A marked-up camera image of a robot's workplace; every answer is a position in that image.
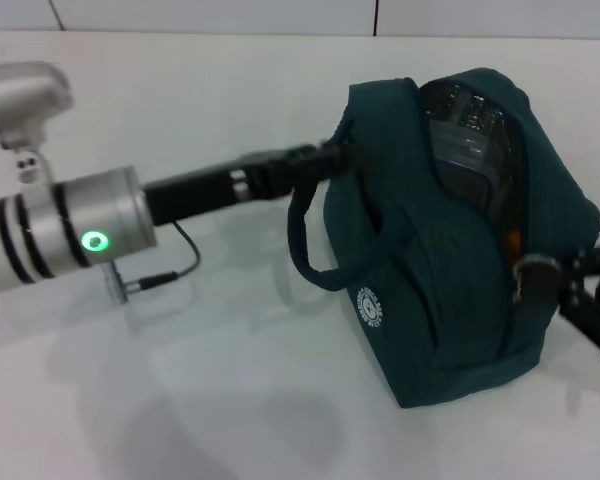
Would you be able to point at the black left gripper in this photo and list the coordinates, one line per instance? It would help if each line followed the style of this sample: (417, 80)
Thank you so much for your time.
(205, 192)

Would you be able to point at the orange yellow pear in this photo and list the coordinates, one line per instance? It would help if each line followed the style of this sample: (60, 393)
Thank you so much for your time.
(513, 241)

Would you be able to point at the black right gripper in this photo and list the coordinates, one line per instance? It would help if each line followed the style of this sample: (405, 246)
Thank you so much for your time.
(592, 300)

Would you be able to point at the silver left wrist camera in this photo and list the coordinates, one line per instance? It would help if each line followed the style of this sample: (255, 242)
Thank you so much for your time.
(25, 100)

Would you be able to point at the dark teal insulated lunch bag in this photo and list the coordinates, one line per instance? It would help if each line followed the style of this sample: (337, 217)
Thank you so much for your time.
(430, 310)

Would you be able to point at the clear plastic blue-rimmed food container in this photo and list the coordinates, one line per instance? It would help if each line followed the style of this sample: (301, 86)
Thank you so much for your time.
(467, 160)

